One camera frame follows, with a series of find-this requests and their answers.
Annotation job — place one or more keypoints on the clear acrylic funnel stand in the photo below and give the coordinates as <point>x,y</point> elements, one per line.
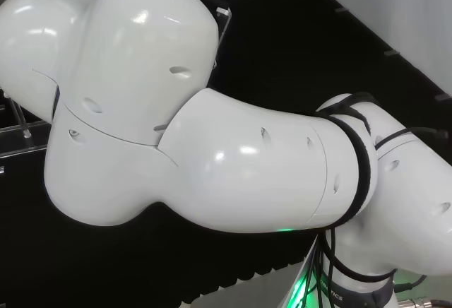
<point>35,135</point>

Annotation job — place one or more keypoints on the pale grey base board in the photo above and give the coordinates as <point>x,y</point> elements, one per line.
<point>247,287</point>

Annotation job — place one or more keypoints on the black bench cloth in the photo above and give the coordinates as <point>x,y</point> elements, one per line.
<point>106,258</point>

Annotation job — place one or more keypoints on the grey tape strip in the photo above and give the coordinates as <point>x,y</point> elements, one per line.
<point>391,53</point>
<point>443,97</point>
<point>342,10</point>

